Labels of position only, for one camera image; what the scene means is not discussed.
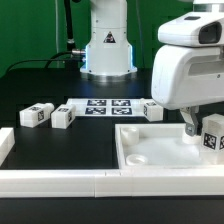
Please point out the white front fence bar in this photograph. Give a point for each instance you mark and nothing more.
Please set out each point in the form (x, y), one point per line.
(110, 183)

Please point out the white square table top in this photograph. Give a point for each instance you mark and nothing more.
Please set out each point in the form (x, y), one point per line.
(162, 146)

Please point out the black cable conduit post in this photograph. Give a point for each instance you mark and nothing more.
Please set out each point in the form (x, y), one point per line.
(69, 26)

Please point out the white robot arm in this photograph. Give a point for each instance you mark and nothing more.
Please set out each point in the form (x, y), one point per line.
(109, 54)

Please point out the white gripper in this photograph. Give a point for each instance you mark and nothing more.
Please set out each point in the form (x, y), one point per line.
(188, 77)

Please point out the white left fence block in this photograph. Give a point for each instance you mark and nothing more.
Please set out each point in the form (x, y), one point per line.
(7, 141)

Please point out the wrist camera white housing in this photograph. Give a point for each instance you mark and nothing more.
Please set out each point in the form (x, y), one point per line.
(194, 29)

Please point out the white marker tag sheet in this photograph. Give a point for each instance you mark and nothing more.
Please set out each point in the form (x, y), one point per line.
(109, 107)

